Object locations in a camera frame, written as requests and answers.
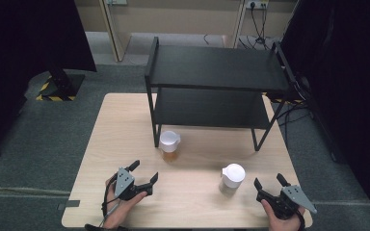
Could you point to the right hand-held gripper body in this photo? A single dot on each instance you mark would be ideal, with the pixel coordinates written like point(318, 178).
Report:
point(290, 197)

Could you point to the dark curtain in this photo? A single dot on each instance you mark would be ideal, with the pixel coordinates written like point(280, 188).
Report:
point(19, 48)
point(350, 80)

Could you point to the white wall power outlet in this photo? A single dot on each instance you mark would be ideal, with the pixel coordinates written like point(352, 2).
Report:
point(257, 4)

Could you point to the black stand base, striped tape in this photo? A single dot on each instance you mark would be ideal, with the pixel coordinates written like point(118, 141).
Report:
point(61, 85)

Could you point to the white-lidded jar with amber liquid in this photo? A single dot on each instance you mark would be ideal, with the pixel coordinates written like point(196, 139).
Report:
point(169, 142)

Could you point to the person's left hand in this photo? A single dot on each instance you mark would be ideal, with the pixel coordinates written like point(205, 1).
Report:
point(118, 210)

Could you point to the white-lidded clear jar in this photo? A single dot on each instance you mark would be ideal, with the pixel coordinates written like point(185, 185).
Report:
point(233, 175)

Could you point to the person's right hand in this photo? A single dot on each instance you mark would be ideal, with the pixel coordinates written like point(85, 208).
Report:
point(282, 224)

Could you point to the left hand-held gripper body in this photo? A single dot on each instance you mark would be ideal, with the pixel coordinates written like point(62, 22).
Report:
point(123, 183)

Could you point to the dark tape strip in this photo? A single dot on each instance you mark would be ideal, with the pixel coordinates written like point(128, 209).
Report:
point(69, 204)

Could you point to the beige door frame post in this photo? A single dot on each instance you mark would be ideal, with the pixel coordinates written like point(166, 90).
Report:
point(115, 35)

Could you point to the black two-tier shelf rack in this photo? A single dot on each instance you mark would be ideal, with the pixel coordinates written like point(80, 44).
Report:
point(218, 69)

